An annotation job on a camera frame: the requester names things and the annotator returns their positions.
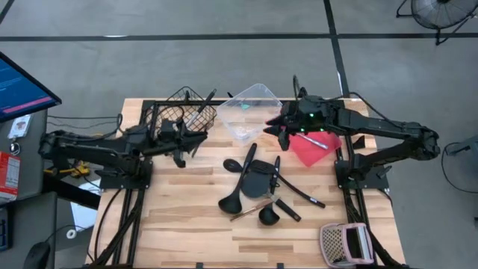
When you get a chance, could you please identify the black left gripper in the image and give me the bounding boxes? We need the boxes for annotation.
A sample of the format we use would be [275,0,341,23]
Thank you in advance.
[149,118,209,169]

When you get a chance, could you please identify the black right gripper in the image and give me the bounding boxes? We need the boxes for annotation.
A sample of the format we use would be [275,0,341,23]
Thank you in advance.
[263,95,337,152]

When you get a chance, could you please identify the silver knife blue patterned handle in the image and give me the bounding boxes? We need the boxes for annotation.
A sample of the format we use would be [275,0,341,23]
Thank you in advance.
[297,132,330,151]

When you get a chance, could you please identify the black spatula with steel handle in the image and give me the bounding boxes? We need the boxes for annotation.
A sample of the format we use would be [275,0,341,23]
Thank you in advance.
[184,88,218,130]

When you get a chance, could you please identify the grey spatula steel neck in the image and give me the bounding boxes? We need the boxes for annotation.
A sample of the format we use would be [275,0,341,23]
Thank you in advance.
[240,171,302,223]

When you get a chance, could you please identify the large black ladle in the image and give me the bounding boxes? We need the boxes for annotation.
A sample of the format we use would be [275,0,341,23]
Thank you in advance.
[217,142,259,215]

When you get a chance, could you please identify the rose gold table knife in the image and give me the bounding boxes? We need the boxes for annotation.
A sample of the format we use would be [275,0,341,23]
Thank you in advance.
[229,199,276,222]

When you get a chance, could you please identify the small black ladle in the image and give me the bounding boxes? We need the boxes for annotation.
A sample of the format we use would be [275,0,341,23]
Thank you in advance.
[258,155,282,226]

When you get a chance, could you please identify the clear plastic container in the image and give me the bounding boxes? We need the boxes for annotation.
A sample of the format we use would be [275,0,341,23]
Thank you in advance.
[216,83,284,146]

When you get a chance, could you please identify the red plastic container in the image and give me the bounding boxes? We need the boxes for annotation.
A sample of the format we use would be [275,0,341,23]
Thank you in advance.
[286,130,343,168]

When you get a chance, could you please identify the pink perforated plastic caddy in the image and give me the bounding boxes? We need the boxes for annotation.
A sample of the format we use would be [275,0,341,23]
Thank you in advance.
[319,222,376,268]

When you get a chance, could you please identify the white paper sheet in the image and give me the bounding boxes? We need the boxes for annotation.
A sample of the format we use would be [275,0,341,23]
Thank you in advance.
[69,186,102,232]

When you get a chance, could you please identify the white ID badge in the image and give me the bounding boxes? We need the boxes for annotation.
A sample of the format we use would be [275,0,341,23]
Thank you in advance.
[7,114,34,140]

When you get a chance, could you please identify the computer monitor blue screen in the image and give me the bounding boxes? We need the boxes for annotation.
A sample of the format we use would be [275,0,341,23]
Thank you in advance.
[0,51,63,123]

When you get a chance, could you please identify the black computer mouse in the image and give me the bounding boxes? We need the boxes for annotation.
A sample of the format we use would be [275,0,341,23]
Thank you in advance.
[22,241,52,269]

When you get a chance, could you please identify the black floor fan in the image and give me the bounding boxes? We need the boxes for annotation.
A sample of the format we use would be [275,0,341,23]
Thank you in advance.
[395,0,478,46]

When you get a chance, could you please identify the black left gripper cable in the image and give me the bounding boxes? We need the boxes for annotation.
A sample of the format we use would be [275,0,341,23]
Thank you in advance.
[158,105,187,130]

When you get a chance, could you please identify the black wire basket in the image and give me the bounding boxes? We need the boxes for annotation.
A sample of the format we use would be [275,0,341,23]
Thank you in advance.
[144,86,218,149]

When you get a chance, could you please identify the black metal table frame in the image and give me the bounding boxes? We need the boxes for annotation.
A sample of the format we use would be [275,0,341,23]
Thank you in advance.
[86,87,410,269]

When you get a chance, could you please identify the yellow cable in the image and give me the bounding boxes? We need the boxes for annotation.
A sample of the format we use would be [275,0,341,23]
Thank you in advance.
[43,160,91,179]

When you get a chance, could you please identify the black floor cable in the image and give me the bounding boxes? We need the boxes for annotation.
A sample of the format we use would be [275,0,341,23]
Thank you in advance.
[441,140,478,195]

